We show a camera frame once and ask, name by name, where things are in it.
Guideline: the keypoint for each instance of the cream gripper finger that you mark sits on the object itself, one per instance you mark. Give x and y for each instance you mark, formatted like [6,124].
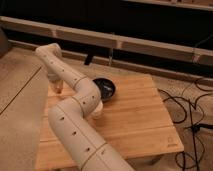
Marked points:
[57,88]

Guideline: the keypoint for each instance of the black bowl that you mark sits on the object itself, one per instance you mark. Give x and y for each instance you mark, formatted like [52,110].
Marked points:
[106,87]

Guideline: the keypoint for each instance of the wooden table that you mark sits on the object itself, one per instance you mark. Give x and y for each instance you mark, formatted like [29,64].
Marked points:
[134,121]

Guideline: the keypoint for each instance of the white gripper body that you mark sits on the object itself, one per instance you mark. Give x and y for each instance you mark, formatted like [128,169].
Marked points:
[55,80]

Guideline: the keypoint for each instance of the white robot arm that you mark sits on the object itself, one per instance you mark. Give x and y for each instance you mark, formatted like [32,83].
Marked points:
[85,145]

